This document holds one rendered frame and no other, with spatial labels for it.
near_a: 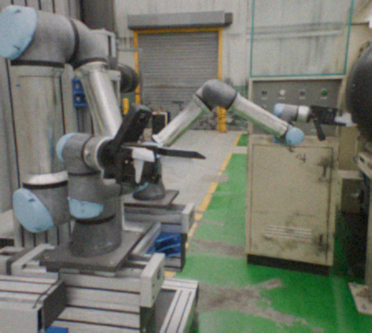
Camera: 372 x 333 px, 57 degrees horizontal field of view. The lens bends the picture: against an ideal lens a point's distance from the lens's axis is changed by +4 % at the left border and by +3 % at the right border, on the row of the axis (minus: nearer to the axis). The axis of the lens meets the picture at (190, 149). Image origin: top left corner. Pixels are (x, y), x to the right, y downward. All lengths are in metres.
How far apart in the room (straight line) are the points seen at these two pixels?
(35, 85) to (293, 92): 1.67
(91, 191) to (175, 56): 10.29
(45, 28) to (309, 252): 2.02
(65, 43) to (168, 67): 10.14
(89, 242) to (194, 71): 9.96
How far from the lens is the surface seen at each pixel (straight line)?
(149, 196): 1.46
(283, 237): 2.39
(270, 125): 1.51
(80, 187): 0.80
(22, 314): 1.07
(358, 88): 1.63
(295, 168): 2.24
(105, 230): 1.03
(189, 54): 10.88
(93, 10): 1.26
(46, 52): 0.89
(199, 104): 1.56
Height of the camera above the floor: 1.18
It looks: 10 degrees down
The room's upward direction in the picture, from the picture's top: straight up
